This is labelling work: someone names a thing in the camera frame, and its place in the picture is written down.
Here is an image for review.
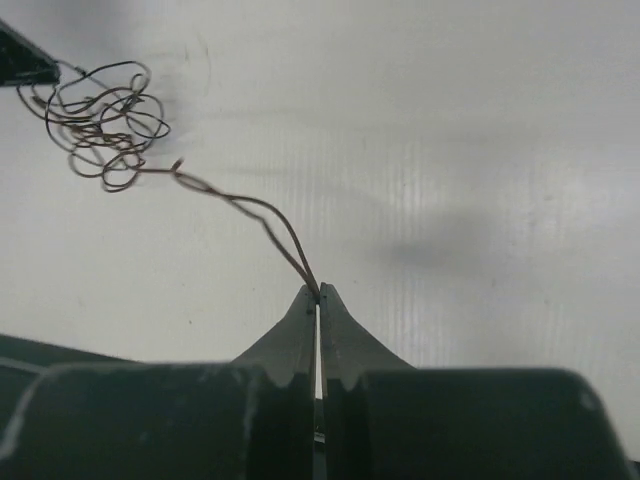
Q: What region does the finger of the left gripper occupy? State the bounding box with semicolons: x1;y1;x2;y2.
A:
0;20;60;86

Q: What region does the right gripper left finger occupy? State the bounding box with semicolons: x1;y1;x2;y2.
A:
1;288;316;479

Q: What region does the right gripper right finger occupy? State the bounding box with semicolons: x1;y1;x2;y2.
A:
319;284;639;479

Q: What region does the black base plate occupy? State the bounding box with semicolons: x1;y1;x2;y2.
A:
1;334;133;381

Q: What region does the wire bundle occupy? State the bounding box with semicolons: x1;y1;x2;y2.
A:
16;59;321;294

